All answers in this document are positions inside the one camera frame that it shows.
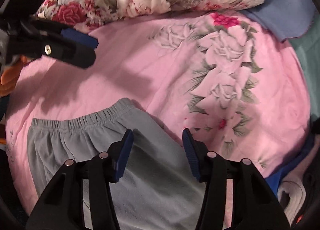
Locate grey-blue pants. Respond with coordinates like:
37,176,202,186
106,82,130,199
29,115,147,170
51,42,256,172
27,98,205,229

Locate person's left hand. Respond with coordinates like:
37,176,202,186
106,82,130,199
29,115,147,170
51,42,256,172
0,55,31,97

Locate blue folded garment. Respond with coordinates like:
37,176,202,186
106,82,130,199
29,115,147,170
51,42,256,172
265,133,315,196

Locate pink floral bed sheet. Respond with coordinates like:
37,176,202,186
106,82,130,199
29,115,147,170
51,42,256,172
4,11,312,229

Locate grey folded garment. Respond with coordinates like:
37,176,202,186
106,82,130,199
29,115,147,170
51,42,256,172
277,164,312,225

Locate teal heart-print blanket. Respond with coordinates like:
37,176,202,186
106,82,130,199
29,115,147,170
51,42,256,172
289,15,320,121

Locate blue plaid sheet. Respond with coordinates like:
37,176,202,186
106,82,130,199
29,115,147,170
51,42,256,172
241,0,316,41

